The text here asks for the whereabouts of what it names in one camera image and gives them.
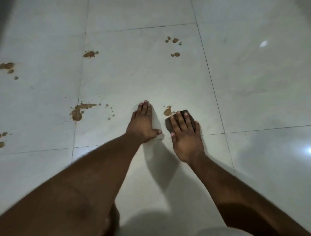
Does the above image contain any person's right hand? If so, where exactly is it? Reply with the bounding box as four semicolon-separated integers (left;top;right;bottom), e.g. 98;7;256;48
169;111;206;164

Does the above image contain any person's right forearm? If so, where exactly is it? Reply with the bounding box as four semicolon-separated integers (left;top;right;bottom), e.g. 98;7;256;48
188;152;311;236

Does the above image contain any person's left forearm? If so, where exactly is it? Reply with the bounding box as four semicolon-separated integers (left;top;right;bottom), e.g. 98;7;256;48
0;133;146;236

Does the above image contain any dark brown scrubbing sponge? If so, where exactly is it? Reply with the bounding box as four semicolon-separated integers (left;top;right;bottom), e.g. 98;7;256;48
165;109;196;133

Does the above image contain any person's left hand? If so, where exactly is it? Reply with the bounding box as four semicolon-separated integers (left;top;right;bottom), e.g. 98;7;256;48
125;100;163;144

